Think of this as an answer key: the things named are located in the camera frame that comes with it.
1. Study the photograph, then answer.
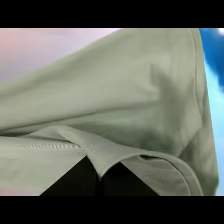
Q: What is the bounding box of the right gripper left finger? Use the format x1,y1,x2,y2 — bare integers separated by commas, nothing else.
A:
39,155,101,197

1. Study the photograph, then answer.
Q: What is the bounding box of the grey-green T-shirt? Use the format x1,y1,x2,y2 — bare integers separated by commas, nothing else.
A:
0,28,220,197

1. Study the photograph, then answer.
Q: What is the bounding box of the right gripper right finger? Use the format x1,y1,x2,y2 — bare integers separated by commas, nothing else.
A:
100,159,158,197

